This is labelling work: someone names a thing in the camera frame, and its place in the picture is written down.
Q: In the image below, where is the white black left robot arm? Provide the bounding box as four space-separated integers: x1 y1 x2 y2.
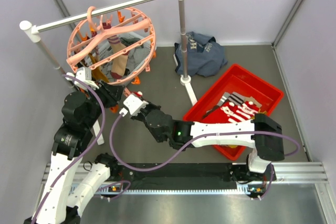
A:
24 81 124 223

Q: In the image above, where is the yellow hanging sock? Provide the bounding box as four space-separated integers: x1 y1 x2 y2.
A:
88 53 109 83

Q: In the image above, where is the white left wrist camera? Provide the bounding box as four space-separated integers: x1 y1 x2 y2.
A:
66 67 99 90

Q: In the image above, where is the black white striped sock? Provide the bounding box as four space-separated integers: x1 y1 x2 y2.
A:
217 92 245 106

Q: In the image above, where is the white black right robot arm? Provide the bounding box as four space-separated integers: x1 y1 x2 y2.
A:
143 108 285 180

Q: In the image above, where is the red white striped sock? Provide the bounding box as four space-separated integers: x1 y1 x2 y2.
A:
202 101 260 123
132 91 143 100

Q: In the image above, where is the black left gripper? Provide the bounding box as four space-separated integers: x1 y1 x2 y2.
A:
85 78 126 127

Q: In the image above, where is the white plastic laundry basket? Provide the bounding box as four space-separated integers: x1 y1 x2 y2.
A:
98 32 151 80

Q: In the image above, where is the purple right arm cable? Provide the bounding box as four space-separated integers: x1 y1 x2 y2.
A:
109 111 301 200

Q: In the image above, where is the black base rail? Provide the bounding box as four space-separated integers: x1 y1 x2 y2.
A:
118 163 251 190

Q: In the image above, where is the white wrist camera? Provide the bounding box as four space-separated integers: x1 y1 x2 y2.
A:
119 94 149 116
66 67 99 90

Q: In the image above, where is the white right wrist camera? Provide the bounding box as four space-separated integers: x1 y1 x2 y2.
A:
119 94 149 116

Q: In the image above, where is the silver clothes rack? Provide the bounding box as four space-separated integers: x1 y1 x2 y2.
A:
19 0 198 145

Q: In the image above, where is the beige maroon hanging sock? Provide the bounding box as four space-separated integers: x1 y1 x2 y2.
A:
107 35 128 79

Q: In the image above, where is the blue grey sweatshirt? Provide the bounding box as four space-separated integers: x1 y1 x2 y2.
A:
186 31 228 77

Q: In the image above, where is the pink round clip hanger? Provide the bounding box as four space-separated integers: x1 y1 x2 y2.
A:
67 6 156 85

